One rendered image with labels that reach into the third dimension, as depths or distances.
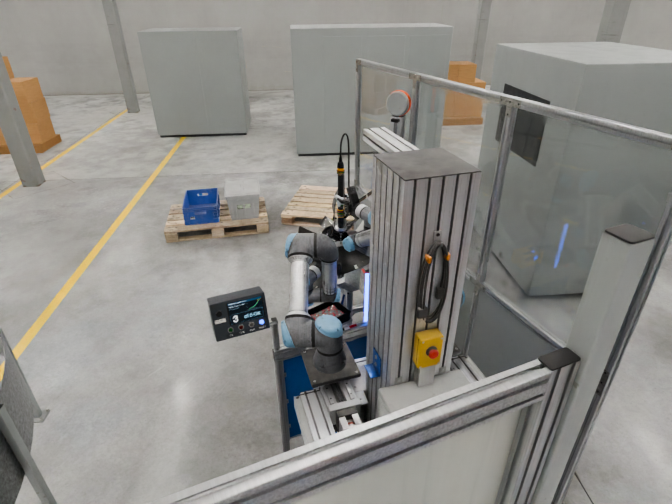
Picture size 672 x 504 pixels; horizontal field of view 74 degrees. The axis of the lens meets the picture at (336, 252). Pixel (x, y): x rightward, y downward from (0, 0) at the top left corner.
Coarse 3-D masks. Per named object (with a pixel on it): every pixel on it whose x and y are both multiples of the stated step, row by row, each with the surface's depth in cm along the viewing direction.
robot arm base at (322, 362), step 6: (342, 348) 197; (318, 354) 195; (324, 354) 192; (330, 354) 192; (336, 354) 193; (342, 354) 197; (318, 360) 195; (324, 360) 194; (330, 360) 193; (336, 360) 194; (342, 360) 198; (318, 366) 196; (324, 366) 195; (330, 366) 194; (336, 366) 195; (342, 366) 197; (324, 372) 195; (330, 372) 195; (336, 372) 196
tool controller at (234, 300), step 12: (252, 288) 219; (216, 300) 208; (228, 300) 207; (240, 300) 208; (252, 300) 211; (264, 300) 213; (216, 312) 205; (228, 312) 207; (240, 312) 210; (252, 312) 212; (264, 312) 214; (216, 324) 207; (228, 324) 209; (240, 324) 211; (264, 324) 216; (216, 336) 208; (228, 336) 210
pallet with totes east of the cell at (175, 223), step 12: (180, 204) 579; (264, 204) 577; (168, 216) 548; (180, 216) 547; (228, 216) 546; (264, 216) 548; (168, 228) 519; (180, 228) 519; (192, 228) 518; (204, 228) 519; (216, 228) 522; (264, 228) 535; (168, 240) 517; (180, 240) 521
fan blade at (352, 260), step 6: (342, 246) 263; (342, 252) 258; (348, 252) 258; (354, 252) 258; (360, 252) 258; (342, 258) 254; (348, 258) 253; (354, 258) 253; (360, 258) 253; (366, 258) 252; (342, 264) 250; (348, 264) 249; (354, 264) 249; (360, 264) 248; (366, 264) 247; (342, 270) 247; (348, 270) 246
